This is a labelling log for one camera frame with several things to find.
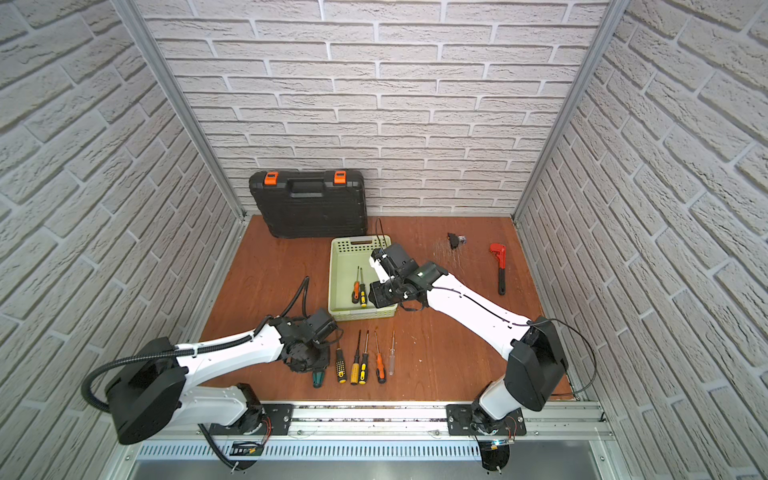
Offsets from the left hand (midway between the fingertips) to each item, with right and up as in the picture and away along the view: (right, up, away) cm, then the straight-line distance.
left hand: (332, 361), depth 83 cm
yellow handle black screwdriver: (+7, -1, -2) cm, 7 cm away
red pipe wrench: (+57, +31, +24) cm, 69 cm away
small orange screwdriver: (+5, +17, +12) cm, 21 cm away
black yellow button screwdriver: (+9, 0, -1) cm, 9 cm away
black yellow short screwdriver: (+7, +18, +12) cm, 23 cm away
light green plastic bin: (0, +29, +24) cm, 37 cm away
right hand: (+14, +19, -3) cm, 24 cm away
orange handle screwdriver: (+14, -2, -3) cm, 15 cm away
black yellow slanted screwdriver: (+3, 0, -2) cm, 4 cm away
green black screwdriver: (-3, -2, -5) cm, 6 cm away
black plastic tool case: (-14, +47, +15) cm, 51 cm away
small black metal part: (+41, +35, +28) cm, 61 cm away
